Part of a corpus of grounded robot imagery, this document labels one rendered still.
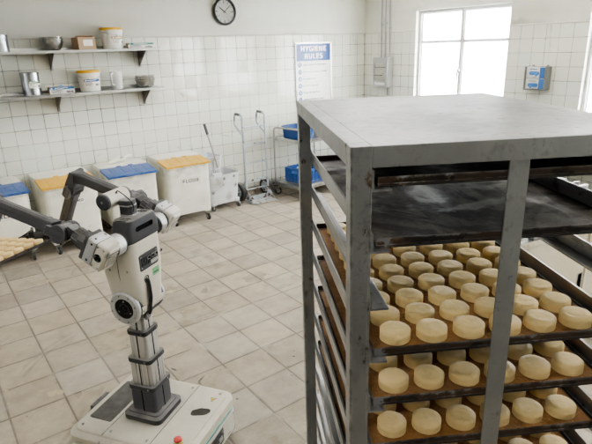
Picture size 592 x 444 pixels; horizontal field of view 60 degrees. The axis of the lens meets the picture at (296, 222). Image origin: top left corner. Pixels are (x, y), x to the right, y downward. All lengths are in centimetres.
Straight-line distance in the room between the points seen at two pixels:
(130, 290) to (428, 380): 168
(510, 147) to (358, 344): 35
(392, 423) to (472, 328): 22
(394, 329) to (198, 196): 540
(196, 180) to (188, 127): 88
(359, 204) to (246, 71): 640
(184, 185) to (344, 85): 323
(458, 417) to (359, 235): 41
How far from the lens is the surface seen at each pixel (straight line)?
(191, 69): 669
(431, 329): 87
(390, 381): 90
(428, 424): 97
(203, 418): 270
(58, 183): 566
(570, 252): 105
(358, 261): 73
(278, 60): 735
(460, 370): 94
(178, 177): 601
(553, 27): 657
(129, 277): 233
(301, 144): 130
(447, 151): 72
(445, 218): 88
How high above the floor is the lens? 195
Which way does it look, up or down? 19 degrees down
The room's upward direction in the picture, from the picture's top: 2 degrees counter-clockwise
